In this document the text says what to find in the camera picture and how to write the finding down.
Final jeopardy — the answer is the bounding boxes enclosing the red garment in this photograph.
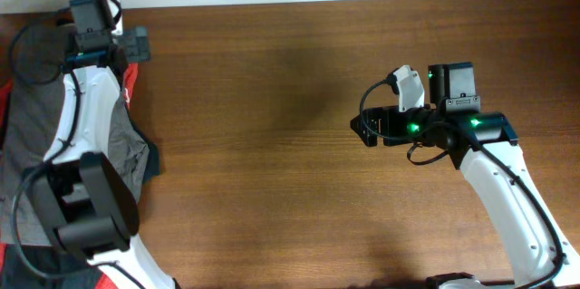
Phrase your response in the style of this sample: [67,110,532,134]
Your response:
[1,63,139,289]

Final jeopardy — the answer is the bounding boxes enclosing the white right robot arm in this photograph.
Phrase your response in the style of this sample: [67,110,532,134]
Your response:
[350,62,579,288]

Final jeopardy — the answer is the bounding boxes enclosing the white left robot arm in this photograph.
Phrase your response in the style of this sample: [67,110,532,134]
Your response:
[21,28,179,288]

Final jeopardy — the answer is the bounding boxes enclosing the grey shorts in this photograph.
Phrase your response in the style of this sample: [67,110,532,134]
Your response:
[1,25,160,244]

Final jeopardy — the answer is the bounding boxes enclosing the black polo shirt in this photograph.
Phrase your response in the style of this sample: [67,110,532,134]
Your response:
[1,245,103,289]

